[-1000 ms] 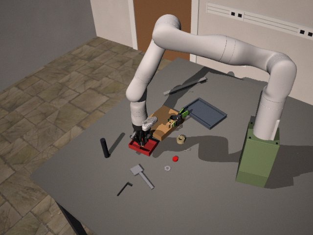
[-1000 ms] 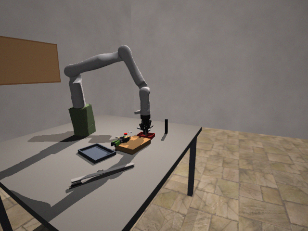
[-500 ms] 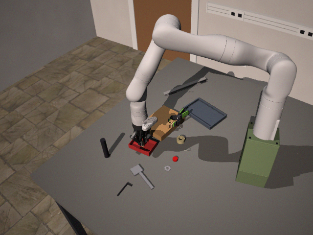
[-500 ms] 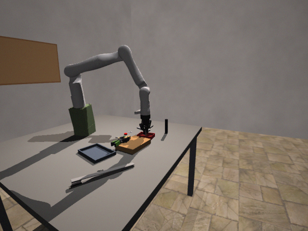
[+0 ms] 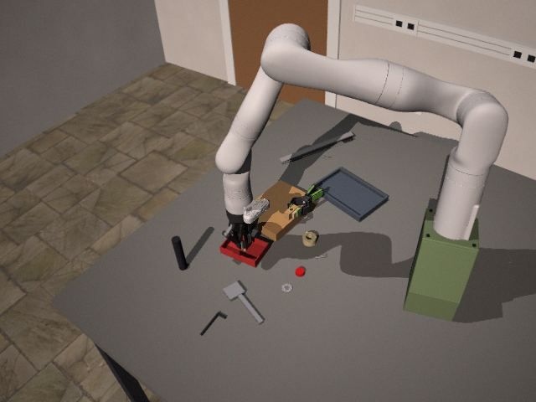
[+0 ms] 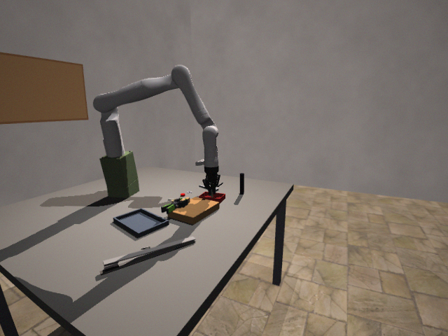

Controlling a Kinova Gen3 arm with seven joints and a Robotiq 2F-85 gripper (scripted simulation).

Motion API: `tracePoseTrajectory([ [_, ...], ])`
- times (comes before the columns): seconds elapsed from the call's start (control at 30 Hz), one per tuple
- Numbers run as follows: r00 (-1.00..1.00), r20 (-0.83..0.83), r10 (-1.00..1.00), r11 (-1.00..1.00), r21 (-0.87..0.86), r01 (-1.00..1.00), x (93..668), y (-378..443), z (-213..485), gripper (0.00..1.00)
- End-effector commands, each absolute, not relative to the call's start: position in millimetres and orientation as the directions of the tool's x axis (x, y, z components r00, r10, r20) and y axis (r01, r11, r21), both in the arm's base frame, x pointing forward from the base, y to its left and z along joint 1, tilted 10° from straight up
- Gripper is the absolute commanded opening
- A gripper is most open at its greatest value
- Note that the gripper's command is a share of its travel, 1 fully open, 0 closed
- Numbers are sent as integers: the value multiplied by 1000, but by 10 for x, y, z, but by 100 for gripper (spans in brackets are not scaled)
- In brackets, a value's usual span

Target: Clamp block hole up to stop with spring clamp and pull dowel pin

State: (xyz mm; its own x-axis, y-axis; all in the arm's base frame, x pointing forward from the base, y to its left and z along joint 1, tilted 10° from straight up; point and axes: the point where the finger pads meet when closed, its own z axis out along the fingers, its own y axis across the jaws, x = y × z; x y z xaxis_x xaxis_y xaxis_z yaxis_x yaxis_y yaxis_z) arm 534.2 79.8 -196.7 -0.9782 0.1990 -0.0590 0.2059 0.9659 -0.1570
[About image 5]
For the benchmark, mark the light brown wooden board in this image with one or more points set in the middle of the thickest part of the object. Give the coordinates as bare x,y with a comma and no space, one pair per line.
272,222

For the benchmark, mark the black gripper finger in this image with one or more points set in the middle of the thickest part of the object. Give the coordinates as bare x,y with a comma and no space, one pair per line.
238,236
248,231

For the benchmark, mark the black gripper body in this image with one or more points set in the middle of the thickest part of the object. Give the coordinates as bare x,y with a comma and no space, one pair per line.
236,220

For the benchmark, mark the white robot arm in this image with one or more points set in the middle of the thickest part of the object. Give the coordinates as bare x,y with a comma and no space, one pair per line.
286,59

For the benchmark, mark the red rectangular tray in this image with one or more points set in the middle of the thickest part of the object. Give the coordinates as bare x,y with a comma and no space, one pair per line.
255,251

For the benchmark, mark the cream ring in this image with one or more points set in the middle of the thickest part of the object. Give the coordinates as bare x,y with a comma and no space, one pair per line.
311,236

